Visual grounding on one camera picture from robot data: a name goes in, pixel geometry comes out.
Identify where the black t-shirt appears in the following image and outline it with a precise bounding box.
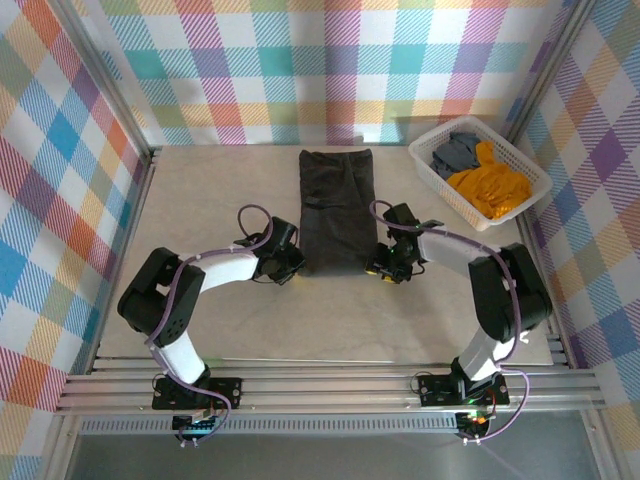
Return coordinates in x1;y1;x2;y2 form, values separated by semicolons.
298;147;379;275

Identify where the orange t-shirt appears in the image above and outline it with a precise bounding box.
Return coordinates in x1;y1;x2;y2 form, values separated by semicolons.
446;141;534;221

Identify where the grey t-shirt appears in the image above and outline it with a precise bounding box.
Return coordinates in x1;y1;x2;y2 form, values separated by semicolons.
430;130;482;181

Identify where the white plastic basket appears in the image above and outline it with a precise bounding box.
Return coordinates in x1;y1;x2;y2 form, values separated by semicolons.
407;115;554;232

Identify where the grey metal panel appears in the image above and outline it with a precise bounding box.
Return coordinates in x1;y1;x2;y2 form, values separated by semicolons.
64;417;601;480

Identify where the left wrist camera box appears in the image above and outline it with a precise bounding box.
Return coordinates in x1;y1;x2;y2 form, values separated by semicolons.
268;218;300;247

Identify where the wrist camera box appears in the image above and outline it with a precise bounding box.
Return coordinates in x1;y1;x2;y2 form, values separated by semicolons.
382;202;420;230
268;218;300;247

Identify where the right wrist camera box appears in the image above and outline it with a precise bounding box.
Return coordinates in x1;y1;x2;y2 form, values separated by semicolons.
382;202;420;230

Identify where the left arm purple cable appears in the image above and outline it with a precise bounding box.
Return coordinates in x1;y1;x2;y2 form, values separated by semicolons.
144;204;281;444

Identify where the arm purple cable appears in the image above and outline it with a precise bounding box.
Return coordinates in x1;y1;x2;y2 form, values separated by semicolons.
368;199;532;444
144;204;281;444

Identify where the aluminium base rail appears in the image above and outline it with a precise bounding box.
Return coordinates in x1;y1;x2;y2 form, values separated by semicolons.
54;355;609;416

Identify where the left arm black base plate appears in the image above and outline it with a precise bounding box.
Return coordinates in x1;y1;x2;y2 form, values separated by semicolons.
151;375;244;412

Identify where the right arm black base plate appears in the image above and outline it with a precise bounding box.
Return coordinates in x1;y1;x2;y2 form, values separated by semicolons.
417;372;511;407

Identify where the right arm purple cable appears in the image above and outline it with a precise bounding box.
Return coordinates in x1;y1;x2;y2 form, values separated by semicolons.
368;199;532;444

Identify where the aluminium side rail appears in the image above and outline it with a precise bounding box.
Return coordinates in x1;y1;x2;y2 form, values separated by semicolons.
87;144;164;376
517;219;574;371

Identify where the slotted grey cable duct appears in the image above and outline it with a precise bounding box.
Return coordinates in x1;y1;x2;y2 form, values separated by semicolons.
79;412;461;436

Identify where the aluminium corner post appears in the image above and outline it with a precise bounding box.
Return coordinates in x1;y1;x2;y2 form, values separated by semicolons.
503;0;604;149
49;0;164;154

